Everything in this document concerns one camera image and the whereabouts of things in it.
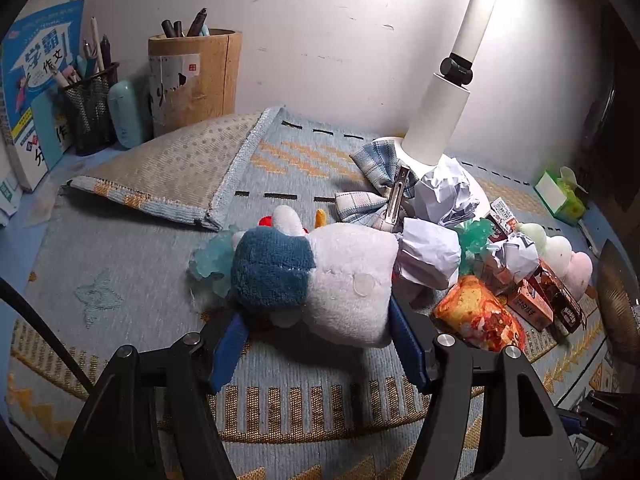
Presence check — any orange small box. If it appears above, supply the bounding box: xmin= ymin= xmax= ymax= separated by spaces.
xmin=507 ymin=279 xmax=555 ymax=332

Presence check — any bunch of dark pens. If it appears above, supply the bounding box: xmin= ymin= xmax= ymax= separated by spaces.
xmin=160 ymin=7 xmax=209 ymax=38

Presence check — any small white green box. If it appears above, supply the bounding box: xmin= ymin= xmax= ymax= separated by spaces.
xmin=0 ymin=169 xmax=23 ymax=226

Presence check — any dark red labelled box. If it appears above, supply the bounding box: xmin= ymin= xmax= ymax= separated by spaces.
xmin=535 ymin=259 xmax=587 ymax=336

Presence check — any blue patterned mat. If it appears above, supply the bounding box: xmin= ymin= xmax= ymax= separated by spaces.
xmin=5 ymin=106 xmax=631 ymax=480

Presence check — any black mesh pen holder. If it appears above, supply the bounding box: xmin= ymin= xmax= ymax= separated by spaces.
xmin=62 ymin=62 xmax=121 ymax=157

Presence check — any pale green plush toy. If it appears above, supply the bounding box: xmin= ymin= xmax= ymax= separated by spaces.
xmin=517 ymin=222 xmax=549 ymax=253

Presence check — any orange snack packet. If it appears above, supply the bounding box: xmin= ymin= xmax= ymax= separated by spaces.
xmin=432 ymin=274 xmax=527 ymax=352

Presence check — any crumpled white paper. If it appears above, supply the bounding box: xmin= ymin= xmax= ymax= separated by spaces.
xmin=397 ymin=217 xmax=462 ymax=289
xmin=415 ymin=156 xmax=482 ymax=226
xmin=492 ymin=235 xmax=541 ymax=282

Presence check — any green tissue box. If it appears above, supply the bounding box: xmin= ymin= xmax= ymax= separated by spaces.
xmin=532 ymin=166 xmax=591 ymax=226

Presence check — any bamboo pen holder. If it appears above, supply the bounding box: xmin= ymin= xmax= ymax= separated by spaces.
xmin=147 ymin=29 xmax=244 ymax=137

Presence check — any plaid bow hair clip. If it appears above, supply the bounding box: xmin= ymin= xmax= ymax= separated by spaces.
xmin=335 ymin=140 xmax=418 ymax=233

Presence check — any bunch of pens and pencils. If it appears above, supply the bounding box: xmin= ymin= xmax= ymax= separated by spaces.
xmin=50 ymin=16 xmax=112 ymax=86

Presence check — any white and blue plush toy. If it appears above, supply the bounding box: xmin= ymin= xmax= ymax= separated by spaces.
xmin=231 ymin=205 xmax=401 ymax=350

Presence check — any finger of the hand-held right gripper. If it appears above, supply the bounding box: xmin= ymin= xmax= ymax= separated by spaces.
xmin=556 ymin=389 xmax=628 ymax=461

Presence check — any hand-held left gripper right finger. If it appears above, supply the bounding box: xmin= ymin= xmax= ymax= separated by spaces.
xmin=387 ymin=299 xmax=583 ymax=480

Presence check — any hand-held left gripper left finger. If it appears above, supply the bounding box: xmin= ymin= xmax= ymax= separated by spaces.
xmin=55 ymin=307 xmax=251 ymax=480

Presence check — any blue book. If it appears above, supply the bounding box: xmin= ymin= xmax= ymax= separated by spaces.
xmin=0 ymin=0 xmax=86 ymax=193

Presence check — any golden bowl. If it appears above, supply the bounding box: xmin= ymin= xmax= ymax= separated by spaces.
xmin=595 ymin=237 xmax=640 ymax=376

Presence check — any light blue notebook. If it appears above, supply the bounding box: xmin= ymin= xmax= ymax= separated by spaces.
xmin=30 ymin=95 xmax=65 ymax=171

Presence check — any white desk lamp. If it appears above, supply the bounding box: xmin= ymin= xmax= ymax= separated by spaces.
xmin=370 ymin=0 xmax=501 ymax=221

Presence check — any red white small box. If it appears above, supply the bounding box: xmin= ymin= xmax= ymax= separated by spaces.
xmin=482 ymin=197 xmax=518 ymax=243

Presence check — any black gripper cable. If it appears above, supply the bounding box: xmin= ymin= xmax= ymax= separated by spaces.
xmin=0 ymin=275 xmax=96 ymax=396

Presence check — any teal case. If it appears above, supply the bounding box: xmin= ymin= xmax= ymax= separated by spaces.
xmin=107 ymin=79 xmax=151 ymax=149

